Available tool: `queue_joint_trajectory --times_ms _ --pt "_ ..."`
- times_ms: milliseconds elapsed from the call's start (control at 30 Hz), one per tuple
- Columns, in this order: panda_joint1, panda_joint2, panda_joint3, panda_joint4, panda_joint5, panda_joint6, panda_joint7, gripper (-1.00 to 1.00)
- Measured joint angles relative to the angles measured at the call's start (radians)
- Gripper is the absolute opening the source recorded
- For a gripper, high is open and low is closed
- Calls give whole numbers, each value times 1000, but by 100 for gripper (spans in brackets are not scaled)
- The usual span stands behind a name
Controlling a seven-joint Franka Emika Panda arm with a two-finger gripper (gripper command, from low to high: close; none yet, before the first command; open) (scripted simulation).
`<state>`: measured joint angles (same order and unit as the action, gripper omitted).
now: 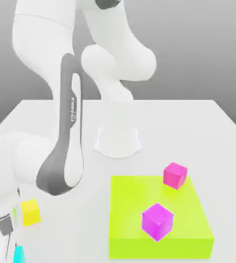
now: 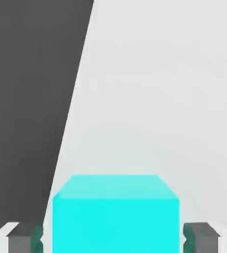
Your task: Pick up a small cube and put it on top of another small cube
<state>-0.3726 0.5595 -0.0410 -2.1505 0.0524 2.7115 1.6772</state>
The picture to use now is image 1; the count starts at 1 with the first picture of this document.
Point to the large yellow-green box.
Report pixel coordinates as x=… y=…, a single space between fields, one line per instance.
x=134 y=197

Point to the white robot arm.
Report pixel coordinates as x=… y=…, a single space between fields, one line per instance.
x=37 y=61

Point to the small magenta cube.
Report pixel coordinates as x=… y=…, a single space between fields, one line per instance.
x=156 y=222

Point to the small yellow cube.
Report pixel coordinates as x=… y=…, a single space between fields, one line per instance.
x=30 y=212

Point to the small cyan cube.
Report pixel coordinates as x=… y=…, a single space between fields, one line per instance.
x=19 y=254

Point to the small pink cube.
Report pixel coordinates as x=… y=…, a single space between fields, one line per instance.
x=174 y=175

